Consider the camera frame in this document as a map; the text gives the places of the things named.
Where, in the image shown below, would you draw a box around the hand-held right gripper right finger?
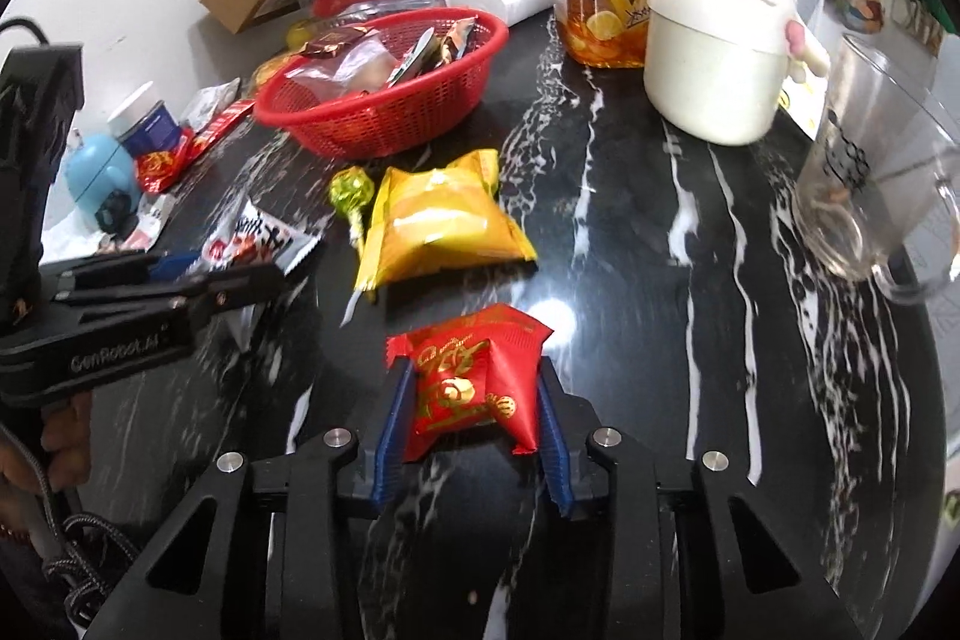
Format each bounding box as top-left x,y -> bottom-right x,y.
536,359 -> 878,640

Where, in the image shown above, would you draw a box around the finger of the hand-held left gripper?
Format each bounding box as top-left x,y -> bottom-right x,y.
41,254 -> 203,292
52,263 -> 290,319

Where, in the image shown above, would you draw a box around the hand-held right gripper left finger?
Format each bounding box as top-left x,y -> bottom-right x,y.
97,359 -> 417,640

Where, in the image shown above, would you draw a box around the white snack packet red print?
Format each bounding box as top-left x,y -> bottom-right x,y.
196,196 -> 322,281

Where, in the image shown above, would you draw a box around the red snack packet white figure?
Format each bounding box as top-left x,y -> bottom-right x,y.
386,302 -> 554,465

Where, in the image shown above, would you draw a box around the red plastic basket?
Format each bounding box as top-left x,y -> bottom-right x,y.
255,8 -> 509,160

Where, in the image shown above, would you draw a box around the brown snack packet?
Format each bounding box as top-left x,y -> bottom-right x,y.
300,26 -> 376,58

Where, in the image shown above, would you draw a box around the person's left hand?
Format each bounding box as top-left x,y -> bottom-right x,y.
0,394 -> 95,536

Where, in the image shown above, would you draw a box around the red gold-print snack packet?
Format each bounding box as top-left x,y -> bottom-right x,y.
133,98 -> 256,193

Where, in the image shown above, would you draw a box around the blue robot figurine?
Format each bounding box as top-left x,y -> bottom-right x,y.
64,131 -> 143,236

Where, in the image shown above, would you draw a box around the white jar with blue label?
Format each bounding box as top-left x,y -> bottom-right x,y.
107,83 -> 185,157

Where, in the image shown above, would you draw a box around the green yellow lollipop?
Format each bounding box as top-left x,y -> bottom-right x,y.
328,167 -> 376,251

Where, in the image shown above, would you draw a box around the silver white wrapper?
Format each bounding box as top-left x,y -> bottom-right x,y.
180,77 -> 242,131

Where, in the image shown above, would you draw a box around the yellow snack bag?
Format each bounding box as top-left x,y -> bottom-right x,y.
251,51 -> 301,90

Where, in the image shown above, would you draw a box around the yellow snack packet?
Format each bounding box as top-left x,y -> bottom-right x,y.
352,149 -> 538,292

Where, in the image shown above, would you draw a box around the clear plastic packet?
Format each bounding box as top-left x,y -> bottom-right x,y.
289,36 -> 398,101

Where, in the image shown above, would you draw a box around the silver dark snack packet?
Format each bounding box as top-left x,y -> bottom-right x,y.
386,29 -> 440,86

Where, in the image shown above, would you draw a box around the brown orange snack packets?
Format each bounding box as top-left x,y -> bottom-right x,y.
439,17 -> 477,64

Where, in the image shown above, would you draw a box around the glass mug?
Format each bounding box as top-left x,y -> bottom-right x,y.
793,34 -> 960,304

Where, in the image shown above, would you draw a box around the cream lidded pot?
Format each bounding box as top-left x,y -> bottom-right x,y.
621,0 -> 832,146

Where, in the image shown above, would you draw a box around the braided black cable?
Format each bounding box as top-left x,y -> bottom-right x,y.
0,422 -> 143,618

